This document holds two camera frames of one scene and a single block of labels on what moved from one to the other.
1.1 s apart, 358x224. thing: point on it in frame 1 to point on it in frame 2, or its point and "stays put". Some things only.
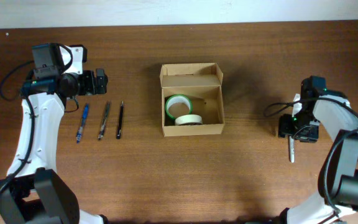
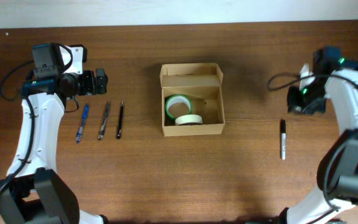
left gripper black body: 100,81 stays put
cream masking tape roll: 188,119 stays put
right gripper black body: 305,134 to 304,104
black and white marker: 292,148 to 283,140
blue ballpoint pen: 79,133 stays put
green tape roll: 178,98 stays put
